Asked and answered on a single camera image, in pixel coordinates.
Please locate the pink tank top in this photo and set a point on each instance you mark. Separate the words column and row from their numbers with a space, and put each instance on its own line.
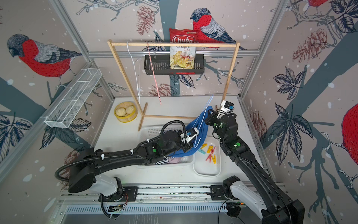
column 174, row 160

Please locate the white perforated basket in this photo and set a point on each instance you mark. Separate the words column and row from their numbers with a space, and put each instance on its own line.
column 151, row 132

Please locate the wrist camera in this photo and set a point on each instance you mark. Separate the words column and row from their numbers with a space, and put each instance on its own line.
column 191, row 134
column 226, row 106

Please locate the striped tank top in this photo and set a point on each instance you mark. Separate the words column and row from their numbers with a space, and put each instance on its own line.
column 163, row 161

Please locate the black wall basket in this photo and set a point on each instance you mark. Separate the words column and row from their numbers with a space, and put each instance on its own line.
column 161, row 65

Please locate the white wire hanger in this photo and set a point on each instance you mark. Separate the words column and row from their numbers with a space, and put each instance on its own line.
column 135, row 72

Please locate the pink wire hanger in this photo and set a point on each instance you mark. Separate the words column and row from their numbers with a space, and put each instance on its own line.
column 153, row 72

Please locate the white plastic tray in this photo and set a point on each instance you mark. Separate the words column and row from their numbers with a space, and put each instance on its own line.
column 204, row 168

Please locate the yellow steamer with buns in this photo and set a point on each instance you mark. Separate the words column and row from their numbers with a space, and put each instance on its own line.
column 125, row 112

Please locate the white wire mesh shelf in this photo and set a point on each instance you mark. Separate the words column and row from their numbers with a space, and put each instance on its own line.
column 75, row 96

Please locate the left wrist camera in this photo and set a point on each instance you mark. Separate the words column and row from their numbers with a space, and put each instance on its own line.
column 191, row 134

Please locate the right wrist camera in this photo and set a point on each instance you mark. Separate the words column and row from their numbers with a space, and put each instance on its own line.
column 226, row 106

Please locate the blue tank top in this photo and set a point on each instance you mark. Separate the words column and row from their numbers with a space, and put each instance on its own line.
column 192, row 151

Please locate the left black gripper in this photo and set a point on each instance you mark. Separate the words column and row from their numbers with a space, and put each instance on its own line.
column 188, row 147

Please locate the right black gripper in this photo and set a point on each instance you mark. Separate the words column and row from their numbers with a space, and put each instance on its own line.
column 211, row 118

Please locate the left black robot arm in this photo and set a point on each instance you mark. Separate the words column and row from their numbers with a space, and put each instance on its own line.
column 82, row 172

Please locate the red chips bag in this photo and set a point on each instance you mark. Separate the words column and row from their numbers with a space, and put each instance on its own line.
column 182, row 57

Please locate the wooden clothes rack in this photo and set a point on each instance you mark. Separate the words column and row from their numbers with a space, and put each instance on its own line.
column 142, row 111

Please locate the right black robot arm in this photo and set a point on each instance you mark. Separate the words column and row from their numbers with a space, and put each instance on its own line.
column 269, row 202

